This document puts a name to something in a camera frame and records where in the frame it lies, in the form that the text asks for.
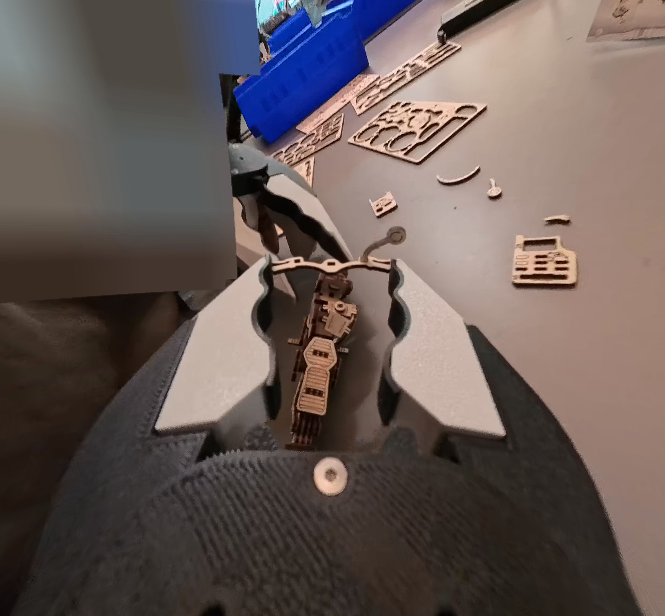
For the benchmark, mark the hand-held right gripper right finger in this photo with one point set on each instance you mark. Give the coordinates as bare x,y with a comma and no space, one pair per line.
447,366

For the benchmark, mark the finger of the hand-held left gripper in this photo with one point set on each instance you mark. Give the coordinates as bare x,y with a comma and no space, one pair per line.
311,210
299,244

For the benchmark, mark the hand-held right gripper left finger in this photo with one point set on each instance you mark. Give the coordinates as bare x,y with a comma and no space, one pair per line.
218,366

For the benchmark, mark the wooden mirror piece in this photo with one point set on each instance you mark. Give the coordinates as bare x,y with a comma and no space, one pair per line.
494,191
397,235

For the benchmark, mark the wooden motorcycle model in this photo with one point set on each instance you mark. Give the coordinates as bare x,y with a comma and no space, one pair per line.
317,366

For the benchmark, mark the grey desk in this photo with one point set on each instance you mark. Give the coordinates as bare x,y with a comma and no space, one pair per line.
571,366

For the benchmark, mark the person's left hand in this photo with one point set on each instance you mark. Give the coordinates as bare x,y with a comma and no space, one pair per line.
270,231

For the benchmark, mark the small wooden sheet offcut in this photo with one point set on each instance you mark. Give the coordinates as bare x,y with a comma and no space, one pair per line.
306,171

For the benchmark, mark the square wooden piece with holes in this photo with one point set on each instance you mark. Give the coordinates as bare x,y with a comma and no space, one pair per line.
378,204

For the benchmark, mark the wooden sheet with gear parts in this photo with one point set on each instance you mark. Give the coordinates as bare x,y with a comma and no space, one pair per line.
322,138

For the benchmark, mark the wooden grid panel piece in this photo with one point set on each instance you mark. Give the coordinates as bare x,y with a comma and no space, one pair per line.
545,282

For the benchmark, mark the pale wooden parts sheet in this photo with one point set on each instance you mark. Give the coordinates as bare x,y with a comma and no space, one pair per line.
358,87

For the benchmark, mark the curved toothed wooden piece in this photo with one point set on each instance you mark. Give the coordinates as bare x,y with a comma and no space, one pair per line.
457,180

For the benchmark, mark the person's dark clothing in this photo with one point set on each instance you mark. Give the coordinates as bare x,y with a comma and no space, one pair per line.
62,366

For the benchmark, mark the long wooden parts sheet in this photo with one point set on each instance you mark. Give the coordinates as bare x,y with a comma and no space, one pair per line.
405,80

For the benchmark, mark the tiny wooden sliver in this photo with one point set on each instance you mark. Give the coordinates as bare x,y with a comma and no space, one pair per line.
556,219

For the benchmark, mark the wooden sheet frame large cutouts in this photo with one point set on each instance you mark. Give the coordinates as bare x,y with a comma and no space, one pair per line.
422,157

